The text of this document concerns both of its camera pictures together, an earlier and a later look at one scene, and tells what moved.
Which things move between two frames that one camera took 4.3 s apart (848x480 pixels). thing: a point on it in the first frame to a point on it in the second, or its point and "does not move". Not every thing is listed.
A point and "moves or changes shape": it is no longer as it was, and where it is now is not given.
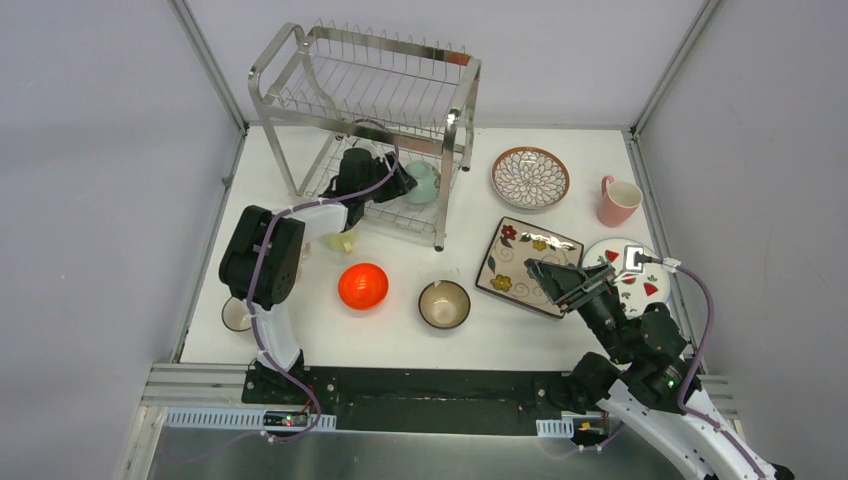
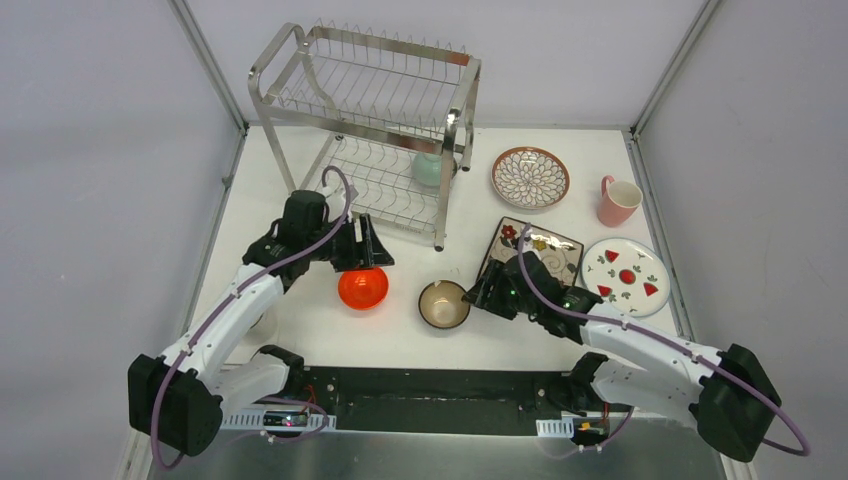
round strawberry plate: [635, 289] does not move
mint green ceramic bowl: [428, 179] moves or changes shape
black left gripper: [385, 175] to [361, 240]
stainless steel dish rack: [399, 105] does not move
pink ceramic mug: [618, 202] does not move
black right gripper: [562, 282] to [477, 296]
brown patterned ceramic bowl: [444, 304] does not move
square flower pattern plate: [505, 273] does not move
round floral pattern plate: [530, 177] does not move
